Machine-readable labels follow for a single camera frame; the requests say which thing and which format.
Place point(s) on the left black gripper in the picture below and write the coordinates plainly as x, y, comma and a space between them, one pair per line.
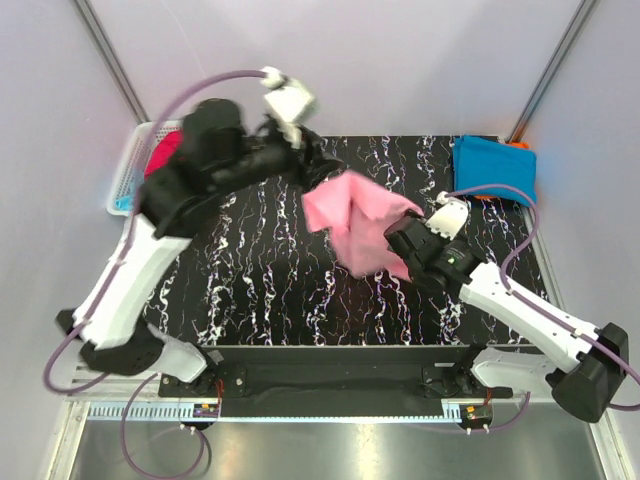
318, 162

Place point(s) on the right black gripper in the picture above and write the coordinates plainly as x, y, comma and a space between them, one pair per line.
443, 240

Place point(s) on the pink t-shirt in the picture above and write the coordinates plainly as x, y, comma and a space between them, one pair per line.
356, 211

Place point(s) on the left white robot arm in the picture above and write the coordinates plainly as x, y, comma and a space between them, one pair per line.
214, 158

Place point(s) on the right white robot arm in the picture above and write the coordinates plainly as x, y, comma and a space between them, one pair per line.
578, 364

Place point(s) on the red t-shirt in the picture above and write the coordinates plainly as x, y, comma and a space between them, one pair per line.
163, 152

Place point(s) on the folded blue t-shirt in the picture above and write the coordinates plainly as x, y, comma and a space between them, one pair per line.
466, 151

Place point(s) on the white plastic laundry basket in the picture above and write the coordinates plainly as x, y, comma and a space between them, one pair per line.
134, 160

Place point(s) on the folded orange t-shirt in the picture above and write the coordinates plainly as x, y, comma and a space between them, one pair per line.
520, 145

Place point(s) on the light blue garment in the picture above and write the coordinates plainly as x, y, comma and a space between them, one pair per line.
124, 203

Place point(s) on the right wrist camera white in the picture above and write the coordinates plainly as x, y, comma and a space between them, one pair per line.
450, 218

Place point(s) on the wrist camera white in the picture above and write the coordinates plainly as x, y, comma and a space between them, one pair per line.
450, 218
288, 99

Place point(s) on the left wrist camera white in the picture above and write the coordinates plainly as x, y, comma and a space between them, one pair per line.
288, 99

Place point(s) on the aluminium frame rail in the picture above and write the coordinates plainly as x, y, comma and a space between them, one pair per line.
168, 399

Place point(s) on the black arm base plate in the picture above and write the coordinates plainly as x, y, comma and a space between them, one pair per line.
345, 384

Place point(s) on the left aluminium corner post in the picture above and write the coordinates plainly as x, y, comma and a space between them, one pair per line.
98, 35

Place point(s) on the aluminium corner post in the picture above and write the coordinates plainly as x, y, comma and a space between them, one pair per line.
560, 54
98, 35

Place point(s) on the right aluminium corner post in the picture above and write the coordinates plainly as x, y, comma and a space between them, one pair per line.
560, 54

